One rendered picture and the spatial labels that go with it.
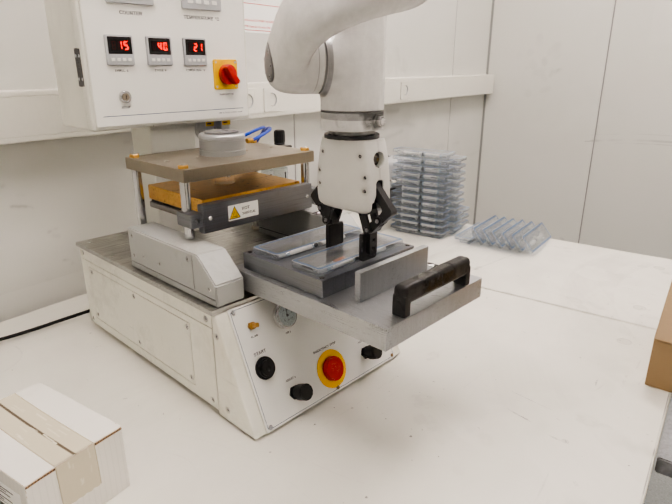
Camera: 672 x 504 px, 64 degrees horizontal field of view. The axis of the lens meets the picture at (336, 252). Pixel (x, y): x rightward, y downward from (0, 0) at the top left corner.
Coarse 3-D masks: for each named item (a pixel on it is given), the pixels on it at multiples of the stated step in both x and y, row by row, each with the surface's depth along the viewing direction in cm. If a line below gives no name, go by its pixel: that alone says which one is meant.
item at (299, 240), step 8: (344, 224) 90; (304, 232) 86; (312, 232) 86; (320, 232) 86; (344, 232) 86; (280, 240) 82; (288, 240) 82; (296, 240) 82; (304, 240) 82; (312, 240) 82; (320, 240) 82; (264, 248) 78; (272, 248) 78; (280, 248) 78; (288, 248) 78; (296, 248) 78
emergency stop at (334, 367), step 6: (330, 360) 87; (336, 360) 87; (324, 366) 86; (330, 366) 86; (336, 366) 87; (342, 366) 88; (324, 372) 86; (330, 372) 86; (336, 372) 87; (342, 372) 88; (330, 378) 86; (336, 378) 87
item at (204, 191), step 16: (240, 176) 101; (256, 176) 101; (272, 176) 101; (160, 192) 92; (176, 192) 88; (192, 192) 88; (208, 192) 88; (224, 192) 88; (240, 192) 88; (160, 208) 93; (176, 208) 90; (192, 208) 86
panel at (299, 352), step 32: (256, 320) 80; (256, 352) 79; (288, 352) 83; (320, 352) 87; (352, 352) 91; (384, 352) 96; (256, 384) 78; (288, 384) 82; (320, 384) 86; (288, 416) 80
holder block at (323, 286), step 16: (256, 256) 78; (384, 256) 78; (256, 272) 78; (272, 272) 76; (288, 272) 73; (304, 272) 72; (336, 272) 72; (352, 272) 73; (304, 288) 72; (320, 288) 70; (336, 288) 71
